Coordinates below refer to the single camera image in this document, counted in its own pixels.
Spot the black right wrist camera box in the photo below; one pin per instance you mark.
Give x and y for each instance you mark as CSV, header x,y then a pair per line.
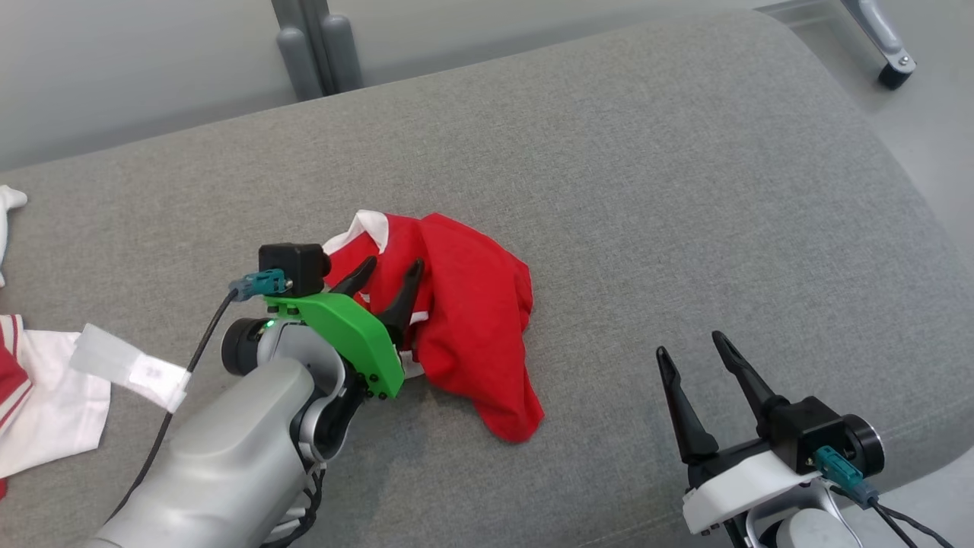
x,y
806,434

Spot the grey leg with black caster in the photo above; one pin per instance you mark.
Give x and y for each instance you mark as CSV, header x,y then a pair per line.
x,y
886,46

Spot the red and white jersey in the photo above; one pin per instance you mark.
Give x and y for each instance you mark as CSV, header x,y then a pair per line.
x,y
46,396

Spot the red shorts with white trim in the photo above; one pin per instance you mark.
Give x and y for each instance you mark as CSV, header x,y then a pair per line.
x,y
472,320

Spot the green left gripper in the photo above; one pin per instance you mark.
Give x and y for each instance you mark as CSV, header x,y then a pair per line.
x,y
358,335

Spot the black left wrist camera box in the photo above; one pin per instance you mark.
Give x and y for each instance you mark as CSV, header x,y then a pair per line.
x,y
297,262

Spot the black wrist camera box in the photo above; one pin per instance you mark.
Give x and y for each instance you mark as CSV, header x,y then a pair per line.
x,y
297,262
806,434

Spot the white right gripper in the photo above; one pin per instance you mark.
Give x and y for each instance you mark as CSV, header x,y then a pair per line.
x,y
749,487

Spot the grey partition post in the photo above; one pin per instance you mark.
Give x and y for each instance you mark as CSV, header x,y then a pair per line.
x,y
304,53

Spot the white cloth item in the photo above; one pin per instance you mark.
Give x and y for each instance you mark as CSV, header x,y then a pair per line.
x,y
6,209

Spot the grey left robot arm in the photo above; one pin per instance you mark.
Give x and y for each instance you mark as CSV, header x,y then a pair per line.
x,y
228,457

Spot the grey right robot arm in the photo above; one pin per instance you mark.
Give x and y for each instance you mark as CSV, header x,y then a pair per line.
x,y
814,533

